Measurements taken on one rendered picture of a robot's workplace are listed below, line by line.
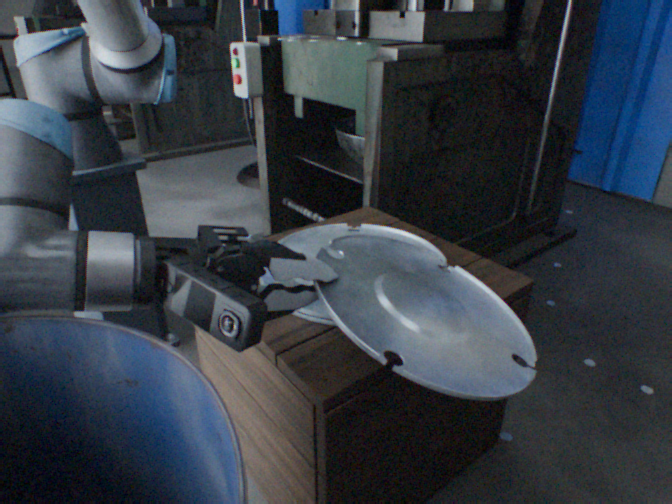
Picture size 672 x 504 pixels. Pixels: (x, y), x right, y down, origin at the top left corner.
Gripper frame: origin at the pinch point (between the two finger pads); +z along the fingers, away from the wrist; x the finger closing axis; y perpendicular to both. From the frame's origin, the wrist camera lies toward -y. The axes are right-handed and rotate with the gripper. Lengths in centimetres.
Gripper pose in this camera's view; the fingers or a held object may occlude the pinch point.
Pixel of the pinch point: (329, 283)
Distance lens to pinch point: 53.8
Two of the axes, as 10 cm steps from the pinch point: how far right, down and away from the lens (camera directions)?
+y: -4.0, -4.1, 8.2
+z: 8.9, 0.4, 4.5
